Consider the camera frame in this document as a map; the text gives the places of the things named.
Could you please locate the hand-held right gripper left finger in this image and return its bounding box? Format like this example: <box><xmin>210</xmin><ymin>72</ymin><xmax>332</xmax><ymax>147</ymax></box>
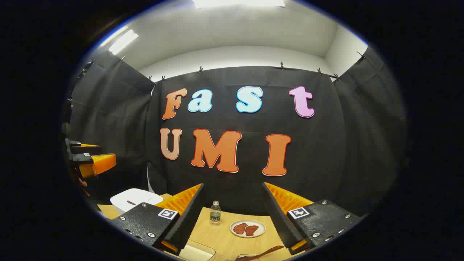
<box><xmin>109</xmin><ymin>183</ymin><xmax>205</xmax><ymax>255</ymax></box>

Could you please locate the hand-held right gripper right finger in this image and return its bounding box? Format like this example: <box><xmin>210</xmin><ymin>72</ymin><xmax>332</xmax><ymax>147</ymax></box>
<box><xmin>262</xmin><ymin>182</ymin><xmax>364</xmax><ymax>256</ymax></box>

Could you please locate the brown wooden spoon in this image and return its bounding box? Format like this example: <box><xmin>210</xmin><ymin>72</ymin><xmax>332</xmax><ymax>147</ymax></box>
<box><xmin>244</xmin><ymin>245</ymin><xmax>285</xmax><ymax>261</ymax></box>

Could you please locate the white rice cooker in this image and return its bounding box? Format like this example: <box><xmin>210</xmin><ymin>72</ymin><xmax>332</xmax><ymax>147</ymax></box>
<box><xmin>110</xmin><ymin>188</ymin><xmax>163</xmax><ymax>215</ymax></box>

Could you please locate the clear plastic water bottle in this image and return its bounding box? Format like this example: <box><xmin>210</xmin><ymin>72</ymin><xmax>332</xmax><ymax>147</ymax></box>
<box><xmin>210</xmin><ymin>200</ymin><xmax>221</xmax><ymax>226</ymax></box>

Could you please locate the white round plate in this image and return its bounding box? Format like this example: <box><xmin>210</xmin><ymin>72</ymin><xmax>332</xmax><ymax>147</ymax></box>
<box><xmin>230</xmin><ymin>220</ymin><xmax>266</xmax><ymax>239</ymax></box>

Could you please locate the clear glass tray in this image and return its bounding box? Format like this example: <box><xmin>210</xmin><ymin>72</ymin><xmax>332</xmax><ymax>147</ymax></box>
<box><xmin>179</xmin><ymin>239</ymin><xmax>216</xmax><ymax>261</ymax></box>

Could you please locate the black backdrop cloth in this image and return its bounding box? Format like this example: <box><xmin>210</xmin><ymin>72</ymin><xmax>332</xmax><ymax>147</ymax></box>
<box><xmin>67</xmin><ymin>45</ymin><xmax>408</xmax><ymax>218</ymax></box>

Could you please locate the rectangular ceiling light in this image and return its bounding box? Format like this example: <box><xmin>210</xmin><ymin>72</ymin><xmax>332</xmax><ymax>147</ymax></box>
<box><xmin>192</xmin><ymin>0</ymin><xmax>285</xmax><ymax>8</ymax></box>
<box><xmin>108</xmin><ymin>30</ymin><xmax>139</xmax><ymax>55</ymax></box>

